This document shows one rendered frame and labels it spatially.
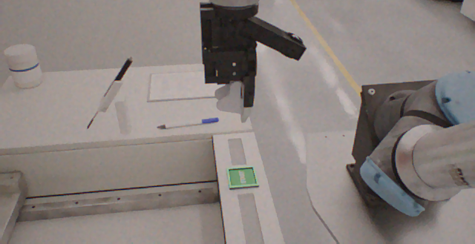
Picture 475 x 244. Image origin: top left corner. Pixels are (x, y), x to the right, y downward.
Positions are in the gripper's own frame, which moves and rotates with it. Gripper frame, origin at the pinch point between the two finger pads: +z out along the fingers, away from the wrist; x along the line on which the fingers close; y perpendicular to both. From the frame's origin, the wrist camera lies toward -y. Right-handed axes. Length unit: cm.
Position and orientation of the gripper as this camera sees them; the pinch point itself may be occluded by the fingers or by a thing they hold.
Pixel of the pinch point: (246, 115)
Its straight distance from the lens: 72.0
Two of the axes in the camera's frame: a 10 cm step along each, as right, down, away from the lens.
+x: 1.3, 5.4, -8.3
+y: -9.9, 0.7, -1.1
